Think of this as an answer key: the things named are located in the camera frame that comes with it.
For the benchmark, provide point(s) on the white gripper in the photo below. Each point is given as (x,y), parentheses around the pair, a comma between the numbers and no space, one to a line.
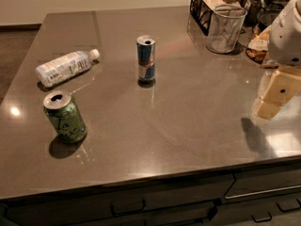
(286,40)

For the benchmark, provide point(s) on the clear plastic water bottle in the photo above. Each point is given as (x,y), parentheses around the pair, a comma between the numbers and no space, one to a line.
(65,67)

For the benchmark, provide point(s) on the blue silver energy drink can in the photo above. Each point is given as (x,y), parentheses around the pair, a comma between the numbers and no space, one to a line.
(146,58)

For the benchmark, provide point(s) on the green soda can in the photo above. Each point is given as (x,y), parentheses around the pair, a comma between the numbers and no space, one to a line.
(63,113)

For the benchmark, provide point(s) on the snack jar with black lid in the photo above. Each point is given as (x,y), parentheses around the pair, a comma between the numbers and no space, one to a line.
(257,49)

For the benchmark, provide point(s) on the dark right drawer front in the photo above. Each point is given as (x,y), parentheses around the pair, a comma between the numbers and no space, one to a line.
(261,194)

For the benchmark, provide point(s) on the wire mesh cup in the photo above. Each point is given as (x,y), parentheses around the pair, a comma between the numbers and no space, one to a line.
(225,28)

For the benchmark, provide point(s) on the black wire basket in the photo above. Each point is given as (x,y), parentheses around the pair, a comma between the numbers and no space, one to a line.
(202,10)

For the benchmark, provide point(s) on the dark drawer with handle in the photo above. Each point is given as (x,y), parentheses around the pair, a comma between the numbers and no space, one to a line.
(177,201)

